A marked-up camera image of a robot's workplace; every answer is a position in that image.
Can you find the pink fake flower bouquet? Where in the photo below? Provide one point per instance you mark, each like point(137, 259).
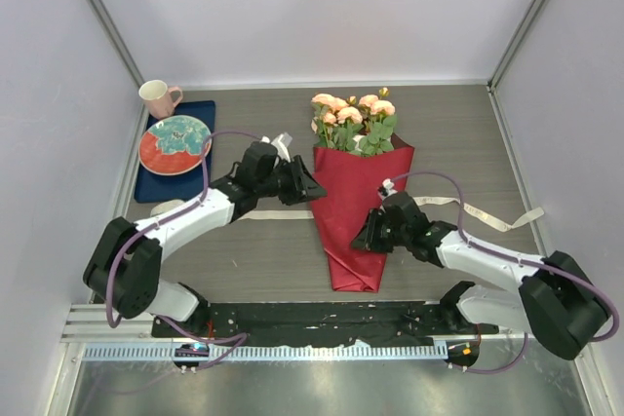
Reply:
point(362, 126)

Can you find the red wrapping paper sheet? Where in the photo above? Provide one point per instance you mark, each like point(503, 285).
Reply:
point(351, 183)

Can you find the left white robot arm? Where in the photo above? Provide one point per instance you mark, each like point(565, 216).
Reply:
point(125, 268)

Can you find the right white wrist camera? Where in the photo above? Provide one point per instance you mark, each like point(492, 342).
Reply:
point(386, 189)

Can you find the perforated metal rail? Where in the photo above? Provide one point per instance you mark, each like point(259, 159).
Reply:
point(191, 351)

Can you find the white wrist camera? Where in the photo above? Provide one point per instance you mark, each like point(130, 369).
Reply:
point(281, 142)
point(386, 189)

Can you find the pink ceramic mug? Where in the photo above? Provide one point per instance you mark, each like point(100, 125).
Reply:
point(160, 99)

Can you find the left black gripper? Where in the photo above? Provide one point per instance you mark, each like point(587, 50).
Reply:
point(302, 184)

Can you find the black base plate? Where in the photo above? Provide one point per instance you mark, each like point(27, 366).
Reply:
point(331, 324)

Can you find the cream ribbon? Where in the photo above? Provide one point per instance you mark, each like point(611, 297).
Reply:
point(484, 217)

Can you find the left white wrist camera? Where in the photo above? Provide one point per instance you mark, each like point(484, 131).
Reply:
point(281, 142)

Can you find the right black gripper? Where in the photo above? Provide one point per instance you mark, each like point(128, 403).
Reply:
point(368, 238)

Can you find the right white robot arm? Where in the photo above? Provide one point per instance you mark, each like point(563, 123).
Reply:
point(549, 298)

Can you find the red and teal plate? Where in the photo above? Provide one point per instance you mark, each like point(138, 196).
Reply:
point(174, 146)

